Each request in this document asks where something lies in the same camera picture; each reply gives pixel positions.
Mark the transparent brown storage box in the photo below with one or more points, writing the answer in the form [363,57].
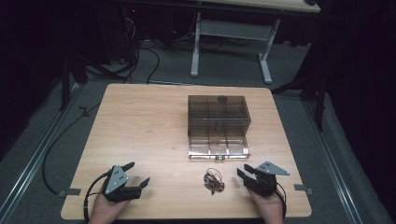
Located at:
[218,115]

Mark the grey tape strip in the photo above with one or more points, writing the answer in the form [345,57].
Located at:
[303,188]
[70,192]

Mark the white-legged desk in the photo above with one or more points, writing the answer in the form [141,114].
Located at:
[232,31]

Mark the person's right hand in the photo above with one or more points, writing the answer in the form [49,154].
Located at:
[267,208]

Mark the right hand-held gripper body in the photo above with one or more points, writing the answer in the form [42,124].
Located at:
[264,180]

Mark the metal floor rail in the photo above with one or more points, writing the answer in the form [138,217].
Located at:
[34,158]
[333,168]

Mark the clear compartment drawer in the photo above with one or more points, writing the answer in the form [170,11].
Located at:
[218,149]

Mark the black metal stand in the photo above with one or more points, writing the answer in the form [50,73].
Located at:
[70,77]
[314,93]

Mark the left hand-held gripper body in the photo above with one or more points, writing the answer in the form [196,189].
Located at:
[115,182]

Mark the person's left hand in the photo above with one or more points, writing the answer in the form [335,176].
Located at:
[106,208]

